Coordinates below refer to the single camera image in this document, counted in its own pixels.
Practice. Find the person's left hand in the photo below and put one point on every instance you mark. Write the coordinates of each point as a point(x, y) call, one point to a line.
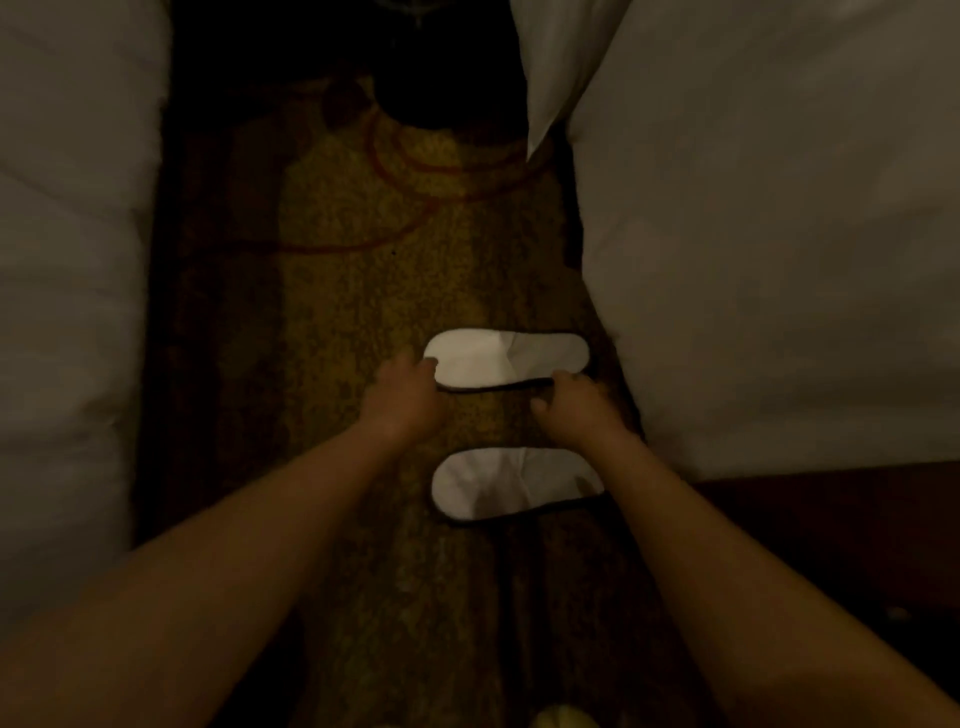
point(405, 405)

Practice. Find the person's right hand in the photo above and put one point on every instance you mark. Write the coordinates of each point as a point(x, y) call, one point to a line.
point(589, 420)

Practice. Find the white slipper grey trim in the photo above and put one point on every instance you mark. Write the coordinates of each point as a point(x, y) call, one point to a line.
point(510, 480)
point(480, 360)

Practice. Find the person's right forearm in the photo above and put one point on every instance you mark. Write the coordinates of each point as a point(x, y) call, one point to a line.
point(750, 615)

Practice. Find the person's left forearm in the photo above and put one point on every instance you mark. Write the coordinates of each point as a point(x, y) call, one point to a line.
point(187, 600)

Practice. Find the white bed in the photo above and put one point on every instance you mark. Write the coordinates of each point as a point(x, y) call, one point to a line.
point(750, 262)
point(75, 300)

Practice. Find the person's right yellow shoe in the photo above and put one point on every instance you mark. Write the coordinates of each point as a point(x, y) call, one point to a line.
point(566, 718)

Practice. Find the dark round trash can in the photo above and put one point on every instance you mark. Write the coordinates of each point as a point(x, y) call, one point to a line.
point(442, 90)

